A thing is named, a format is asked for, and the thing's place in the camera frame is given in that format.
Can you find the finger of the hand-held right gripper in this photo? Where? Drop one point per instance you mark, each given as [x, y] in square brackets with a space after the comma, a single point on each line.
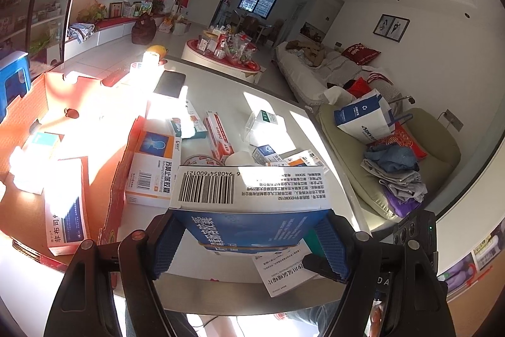
[313, 265]

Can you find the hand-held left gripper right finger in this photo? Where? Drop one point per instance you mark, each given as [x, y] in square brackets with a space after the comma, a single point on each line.
[333, 250]

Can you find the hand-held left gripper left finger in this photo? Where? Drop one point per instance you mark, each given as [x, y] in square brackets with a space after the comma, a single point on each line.
[167, 248]

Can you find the red cardboard box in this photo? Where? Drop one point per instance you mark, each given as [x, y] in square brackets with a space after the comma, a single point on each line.
[114, 183]

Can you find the blue white medicine box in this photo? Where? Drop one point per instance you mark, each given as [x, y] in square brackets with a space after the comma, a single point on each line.
[244, 199]

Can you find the orange white medicine box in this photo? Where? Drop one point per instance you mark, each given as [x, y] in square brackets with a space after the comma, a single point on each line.
[305, 159]

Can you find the white box blue band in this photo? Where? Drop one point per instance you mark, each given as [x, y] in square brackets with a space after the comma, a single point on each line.
[65, 210]

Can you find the beige paper tape roll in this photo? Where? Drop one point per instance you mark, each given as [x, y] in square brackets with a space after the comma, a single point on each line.
[238, 158]

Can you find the small teal white box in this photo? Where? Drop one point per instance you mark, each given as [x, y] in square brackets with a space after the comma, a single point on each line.
[43, 141]

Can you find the person's right hand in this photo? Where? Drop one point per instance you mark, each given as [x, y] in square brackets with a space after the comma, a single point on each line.
[377, 321]

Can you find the purple folded cloth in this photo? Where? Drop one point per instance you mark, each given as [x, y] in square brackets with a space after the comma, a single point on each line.
[402, 204]

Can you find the white printed leaflet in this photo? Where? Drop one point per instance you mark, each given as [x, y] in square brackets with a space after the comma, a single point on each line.
[282, 276]

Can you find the grey folded clothes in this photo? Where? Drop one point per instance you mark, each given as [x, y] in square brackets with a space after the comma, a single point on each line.
[398, 183]

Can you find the person's jeans leg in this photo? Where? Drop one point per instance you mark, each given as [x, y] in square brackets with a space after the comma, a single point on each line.
[307, 323]

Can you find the purple printed package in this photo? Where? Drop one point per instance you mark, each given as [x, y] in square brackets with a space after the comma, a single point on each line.
[461, 270]

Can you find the olive green sofa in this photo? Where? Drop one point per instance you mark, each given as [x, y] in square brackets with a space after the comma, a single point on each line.
[438, 155]

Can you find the blue folded cloth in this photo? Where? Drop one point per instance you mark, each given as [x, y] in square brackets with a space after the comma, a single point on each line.
[390, 157]

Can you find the orange blue medicine box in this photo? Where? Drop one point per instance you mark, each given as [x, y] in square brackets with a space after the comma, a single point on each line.
[152, 171]

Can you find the red embroidered cushion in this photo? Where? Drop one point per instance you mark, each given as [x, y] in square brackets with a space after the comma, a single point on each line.
[406, 143]

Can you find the clear tape roll red print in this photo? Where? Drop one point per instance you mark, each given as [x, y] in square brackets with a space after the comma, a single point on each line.
[197, 160]

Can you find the person's pink clothing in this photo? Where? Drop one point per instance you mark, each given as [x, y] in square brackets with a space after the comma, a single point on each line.
[225, 325]

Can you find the blue white cream box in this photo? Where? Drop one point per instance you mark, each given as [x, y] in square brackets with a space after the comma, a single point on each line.
[266, 154]

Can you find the red white cream box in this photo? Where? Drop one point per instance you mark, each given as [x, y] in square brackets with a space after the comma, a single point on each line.
[217, 139]

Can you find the white blue paper bag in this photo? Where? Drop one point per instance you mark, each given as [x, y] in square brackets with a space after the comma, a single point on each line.
[365, 118]

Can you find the teal white medicine box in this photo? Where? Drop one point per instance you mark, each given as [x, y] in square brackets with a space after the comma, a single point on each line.
[189, 122]

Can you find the clear plastic box green label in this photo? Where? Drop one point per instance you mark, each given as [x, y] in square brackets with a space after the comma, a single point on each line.
[264, 123]

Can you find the red paper bag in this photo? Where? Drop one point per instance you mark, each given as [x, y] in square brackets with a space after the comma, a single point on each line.
[360, 86]

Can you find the black phone red case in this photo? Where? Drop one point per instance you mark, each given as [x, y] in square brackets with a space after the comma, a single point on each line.
[169, 83]

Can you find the white long sofa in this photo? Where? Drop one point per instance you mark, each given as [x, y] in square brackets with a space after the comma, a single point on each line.
[311, 78]

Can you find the grey blanket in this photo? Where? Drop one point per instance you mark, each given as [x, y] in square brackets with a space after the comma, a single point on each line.
[341, 65]

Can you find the red printed pillow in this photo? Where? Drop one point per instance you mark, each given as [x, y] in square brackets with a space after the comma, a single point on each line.
[361, 53]

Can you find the white paper roll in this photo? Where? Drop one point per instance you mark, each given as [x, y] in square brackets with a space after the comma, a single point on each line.
[152, 65]

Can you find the round red-topped coffee table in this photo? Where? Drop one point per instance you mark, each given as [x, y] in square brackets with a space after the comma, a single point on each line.
[201, 62]

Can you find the orange yellow fruit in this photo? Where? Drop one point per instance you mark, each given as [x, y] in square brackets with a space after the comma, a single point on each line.
[156, 50]

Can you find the brown clothes heap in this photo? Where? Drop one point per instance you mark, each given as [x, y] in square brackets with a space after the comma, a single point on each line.
[307, 49]

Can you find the cluster of bottles and packets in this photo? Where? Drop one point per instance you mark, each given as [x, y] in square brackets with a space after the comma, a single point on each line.
[227, 45]

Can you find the maroon bag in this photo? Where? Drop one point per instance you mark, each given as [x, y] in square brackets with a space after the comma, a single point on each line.
[143, 30]

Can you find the dark landscape picture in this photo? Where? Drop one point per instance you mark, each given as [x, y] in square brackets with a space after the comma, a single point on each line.
[311, 31]

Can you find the white TV stand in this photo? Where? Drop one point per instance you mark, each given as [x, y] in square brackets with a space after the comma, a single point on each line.
[106, 35]

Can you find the white gift bag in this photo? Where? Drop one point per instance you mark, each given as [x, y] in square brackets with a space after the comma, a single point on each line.
[175, 26]

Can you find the wooden dining chair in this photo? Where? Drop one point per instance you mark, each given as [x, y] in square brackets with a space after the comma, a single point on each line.
[238, 22]
[277, 30]

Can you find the blue plastic stool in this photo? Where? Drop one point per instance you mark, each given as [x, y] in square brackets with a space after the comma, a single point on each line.
[14, 80]

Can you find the dining table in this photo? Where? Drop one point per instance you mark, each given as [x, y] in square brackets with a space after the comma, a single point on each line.
[262, 30]

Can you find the blue striped cloth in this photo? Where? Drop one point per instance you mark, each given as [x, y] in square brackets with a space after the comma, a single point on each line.
[81, 32]

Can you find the group of green packets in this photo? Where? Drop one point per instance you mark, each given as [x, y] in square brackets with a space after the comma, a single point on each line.
[138, 8]

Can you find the white plastic bag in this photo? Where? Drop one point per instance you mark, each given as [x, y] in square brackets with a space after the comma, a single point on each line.
[170, 4]

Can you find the pink flower plant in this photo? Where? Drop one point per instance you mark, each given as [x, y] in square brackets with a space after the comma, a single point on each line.
[159, 1]

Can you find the green potted plant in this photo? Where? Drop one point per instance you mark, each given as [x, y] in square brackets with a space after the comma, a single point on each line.
[92, 11]

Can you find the dark window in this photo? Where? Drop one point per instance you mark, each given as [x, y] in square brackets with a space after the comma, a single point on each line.
[257, 0]

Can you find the silver wall socket panel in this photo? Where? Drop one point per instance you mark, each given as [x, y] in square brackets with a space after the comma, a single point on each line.
[451, 120]

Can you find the framed wall photos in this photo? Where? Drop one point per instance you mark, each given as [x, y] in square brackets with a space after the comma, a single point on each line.
[391, 27]

